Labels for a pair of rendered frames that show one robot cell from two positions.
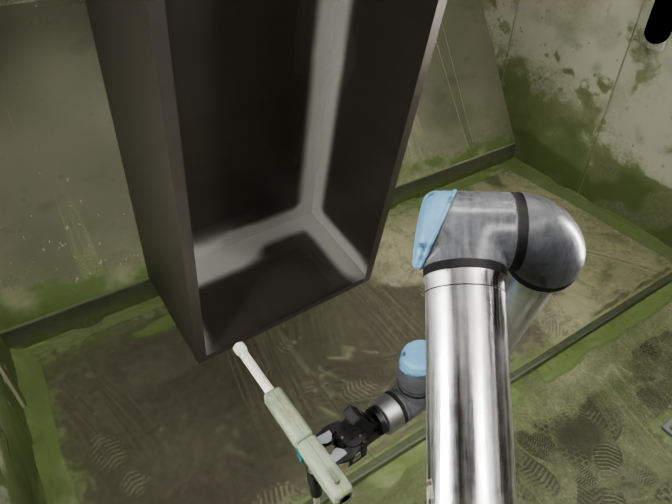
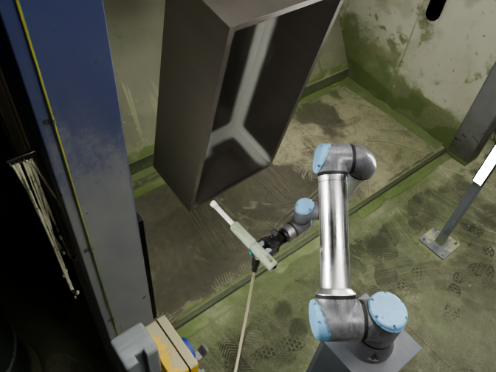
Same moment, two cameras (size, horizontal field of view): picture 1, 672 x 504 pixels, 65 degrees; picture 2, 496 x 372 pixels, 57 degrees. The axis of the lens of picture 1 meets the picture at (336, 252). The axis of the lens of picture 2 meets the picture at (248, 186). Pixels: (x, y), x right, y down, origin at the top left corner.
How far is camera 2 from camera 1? 1.03 m
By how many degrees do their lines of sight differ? 11
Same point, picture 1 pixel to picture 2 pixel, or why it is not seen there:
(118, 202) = not seen: hidden behind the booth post
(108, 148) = not seen: hidden behind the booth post
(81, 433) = not seen: hidden behind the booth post
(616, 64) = (410, 28)
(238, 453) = (201, 259)
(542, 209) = (361, 152)
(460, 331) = (332, 196)
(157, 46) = (218, 88)
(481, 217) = (339, 155)
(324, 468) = (264, 255)
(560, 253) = (367, 167)
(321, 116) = (248, 77)
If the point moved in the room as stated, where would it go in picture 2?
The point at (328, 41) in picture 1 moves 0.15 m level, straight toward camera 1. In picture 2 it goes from (257, 43) to (261, 60)
